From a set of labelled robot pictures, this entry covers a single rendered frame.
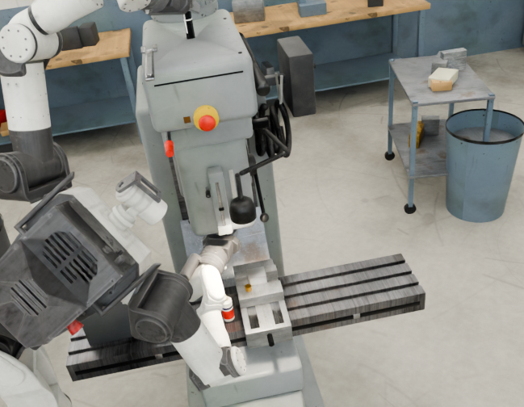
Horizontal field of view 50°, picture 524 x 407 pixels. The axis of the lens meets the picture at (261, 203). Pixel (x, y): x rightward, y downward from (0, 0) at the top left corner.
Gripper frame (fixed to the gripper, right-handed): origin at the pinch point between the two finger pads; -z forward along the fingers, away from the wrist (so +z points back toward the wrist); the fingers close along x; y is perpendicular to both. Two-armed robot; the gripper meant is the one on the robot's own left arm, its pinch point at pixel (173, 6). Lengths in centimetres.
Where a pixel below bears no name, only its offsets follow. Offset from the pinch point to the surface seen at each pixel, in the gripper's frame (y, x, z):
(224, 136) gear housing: -29.9, 8.8, -14.7
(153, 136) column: -29, -32, -56
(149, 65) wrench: -15.1, -1.8, 8.0
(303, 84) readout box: -11, 22, -52
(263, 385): -110, 14, -48
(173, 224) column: -63, -32, -75
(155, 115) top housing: -26.4, -1.9, 4.6
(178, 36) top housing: -4.4, -3.7, -11.8
